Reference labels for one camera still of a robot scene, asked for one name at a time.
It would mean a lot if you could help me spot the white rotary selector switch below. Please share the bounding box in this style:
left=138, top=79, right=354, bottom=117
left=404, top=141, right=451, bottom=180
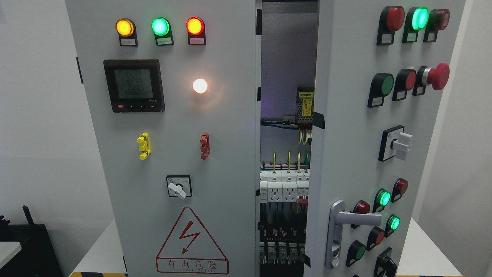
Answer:
left=166, top=175, right=192, bottom=200

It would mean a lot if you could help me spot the yellow terminal connector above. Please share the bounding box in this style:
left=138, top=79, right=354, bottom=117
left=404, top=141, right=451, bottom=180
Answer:
left=137, top=133, right=151, bottom=160

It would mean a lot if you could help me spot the white socket breaker row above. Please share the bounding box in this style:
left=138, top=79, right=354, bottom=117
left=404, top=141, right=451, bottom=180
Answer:
left=259, top=169, right=310, bottom=204

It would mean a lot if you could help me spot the red emergency stop button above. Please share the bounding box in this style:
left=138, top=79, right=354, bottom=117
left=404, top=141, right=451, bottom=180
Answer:
left=412, top=63, right=450, bottom=96

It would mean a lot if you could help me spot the white rotary switch right door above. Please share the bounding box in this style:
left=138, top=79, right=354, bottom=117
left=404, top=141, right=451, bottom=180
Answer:
left=378, top=125, right=413, bottom=162

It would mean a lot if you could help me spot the black box at left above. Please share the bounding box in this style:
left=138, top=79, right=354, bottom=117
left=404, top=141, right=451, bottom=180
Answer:
left=0, top=205, right=63, bottom=277

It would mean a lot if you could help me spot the relay terminal row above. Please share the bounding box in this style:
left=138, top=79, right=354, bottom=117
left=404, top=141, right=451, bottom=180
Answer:
left=257, top=222, right=306, bottom=265

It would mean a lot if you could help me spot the red electric hazard sign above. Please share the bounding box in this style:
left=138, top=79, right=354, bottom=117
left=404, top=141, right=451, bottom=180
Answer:
left=155, top=207, right=229, bottom=275

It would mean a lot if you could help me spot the red terminal connector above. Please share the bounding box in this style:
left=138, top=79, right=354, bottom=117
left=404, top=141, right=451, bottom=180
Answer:
left=199, top=133, right=210, bottom=160

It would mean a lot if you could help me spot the silver door lever handle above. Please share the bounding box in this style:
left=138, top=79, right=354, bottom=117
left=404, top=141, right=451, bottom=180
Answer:
left=325, top=200, right=382, bottom=269

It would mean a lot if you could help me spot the grey cabinet door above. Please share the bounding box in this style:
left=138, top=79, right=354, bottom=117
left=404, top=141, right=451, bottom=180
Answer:
left=66, top=0, right=261, bottom=277
left=304, top=0, right=466, bottom=277

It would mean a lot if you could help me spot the green indicator light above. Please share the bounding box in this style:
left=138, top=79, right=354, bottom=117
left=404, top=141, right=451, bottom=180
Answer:
left=151, top=17, right=174, bottom=46

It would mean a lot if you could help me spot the yellow indicator light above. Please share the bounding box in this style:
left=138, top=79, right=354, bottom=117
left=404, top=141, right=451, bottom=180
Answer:
left=115, top=18, right=138, bottom=47

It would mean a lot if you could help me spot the metal mesh power supply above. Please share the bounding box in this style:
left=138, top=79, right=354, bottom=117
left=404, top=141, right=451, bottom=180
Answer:
left=295, top=87, right=314, bottom=125

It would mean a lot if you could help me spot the black digital power meter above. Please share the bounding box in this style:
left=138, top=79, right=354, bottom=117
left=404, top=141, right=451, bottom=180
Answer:
left=103, top=58, right=165, bottom=113

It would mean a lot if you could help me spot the red indicator light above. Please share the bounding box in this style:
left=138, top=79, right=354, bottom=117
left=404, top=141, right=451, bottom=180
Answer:
left=186, top=17, right=206, bottom=45

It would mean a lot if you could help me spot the white glowing indicator light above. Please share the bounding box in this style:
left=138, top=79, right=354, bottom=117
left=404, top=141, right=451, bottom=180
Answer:
left=192, top=78, right=208, bottom=93

